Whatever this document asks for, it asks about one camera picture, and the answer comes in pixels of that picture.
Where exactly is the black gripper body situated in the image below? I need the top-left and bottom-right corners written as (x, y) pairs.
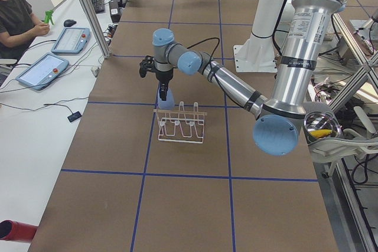
top-left (155, 69), bottom-right (174, 87)

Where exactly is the blue plastic cup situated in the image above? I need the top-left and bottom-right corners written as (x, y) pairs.
top-left (158, 89), bottom-right (175, 110)

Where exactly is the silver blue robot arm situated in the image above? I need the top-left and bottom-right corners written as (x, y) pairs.
top-left (152, 0), bottom-right (345, 156)

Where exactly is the black box with white label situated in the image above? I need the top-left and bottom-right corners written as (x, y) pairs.
top-left (108, 0), bottom-right (122, 23)

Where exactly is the far blue teach pendant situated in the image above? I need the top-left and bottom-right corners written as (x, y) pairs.
top-left (51, 27), bottom-right (90, 54)

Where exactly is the blue teach pendant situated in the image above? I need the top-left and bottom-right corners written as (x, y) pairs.
top-left (51, 27), bottom-right (90, 54)
top-left (16, 53), bottom-right (69, 91)

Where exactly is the black computer mouse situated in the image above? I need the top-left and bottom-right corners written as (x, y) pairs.
top-left (63, 19), bottom-right (77, 27)

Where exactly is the near blue teach pendant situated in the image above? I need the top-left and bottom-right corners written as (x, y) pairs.
top-left (16, 53), bottom-right (69, 91)

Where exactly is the seated person in dark shirt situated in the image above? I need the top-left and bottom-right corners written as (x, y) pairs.
top-left (1, 0), bottom-right (50, 60)

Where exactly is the white pot with corn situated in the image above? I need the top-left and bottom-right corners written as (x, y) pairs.
top-left (304, 111), bottom-right (342, 144)

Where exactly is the red cylinder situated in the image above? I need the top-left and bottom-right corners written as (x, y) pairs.
top-left (1, 220), bottom-right (38, 243)

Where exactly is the white wire cup holder rack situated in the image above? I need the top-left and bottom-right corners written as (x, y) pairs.
top-left (154, 101), bottom-right (207, 144)

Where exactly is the small black device on cable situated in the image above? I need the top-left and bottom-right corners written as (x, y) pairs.
top-left (67, 111), bottom-right (82, 123)

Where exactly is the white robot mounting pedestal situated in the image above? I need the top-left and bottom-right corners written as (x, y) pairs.
top-left (233, 0), bottom-right (286, 73)

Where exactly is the aluminium frame post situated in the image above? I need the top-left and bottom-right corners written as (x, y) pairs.
top-left (79, 0), bottom-right (110, 59)

